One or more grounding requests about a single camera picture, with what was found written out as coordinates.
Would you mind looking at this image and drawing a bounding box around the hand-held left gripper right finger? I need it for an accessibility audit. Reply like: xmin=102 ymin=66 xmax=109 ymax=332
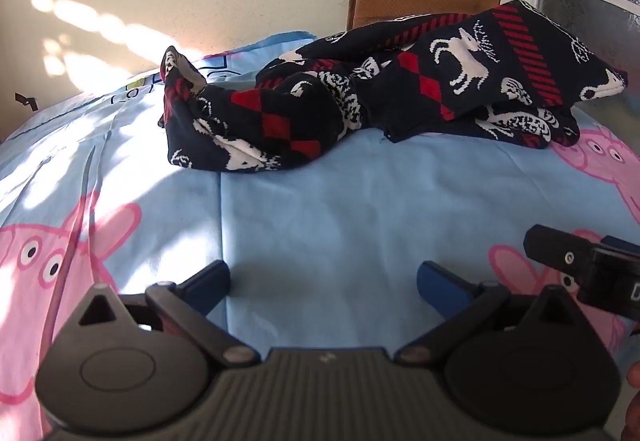
xmin=395 ymin=260 xmax=583 ymax=367

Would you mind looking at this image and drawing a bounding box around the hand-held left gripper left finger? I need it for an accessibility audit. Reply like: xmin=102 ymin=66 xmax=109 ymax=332
xmin=75 ymin=260 xmax=261 ymax=367

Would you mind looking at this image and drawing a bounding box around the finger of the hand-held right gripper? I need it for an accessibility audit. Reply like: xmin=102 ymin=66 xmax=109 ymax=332
xmin=524 ymin=223 xmax=608 ymax=278

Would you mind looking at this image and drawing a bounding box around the dark knit reindeer sweater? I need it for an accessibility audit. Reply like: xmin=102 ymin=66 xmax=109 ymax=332
xmin=157 ymin=0 xmax=630 ymax=174

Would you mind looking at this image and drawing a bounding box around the person's right hand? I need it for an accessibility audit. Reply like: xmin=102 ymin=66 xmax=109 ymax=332
xmin=620 ymin=362 xmax=640 ymax=441

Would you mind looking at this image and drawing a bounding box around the blue cartoon pig bedsheet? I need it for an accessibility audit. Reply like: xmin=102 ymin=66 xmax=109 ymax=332
xmin=0 ymin=31 xmax=640 ymax=441

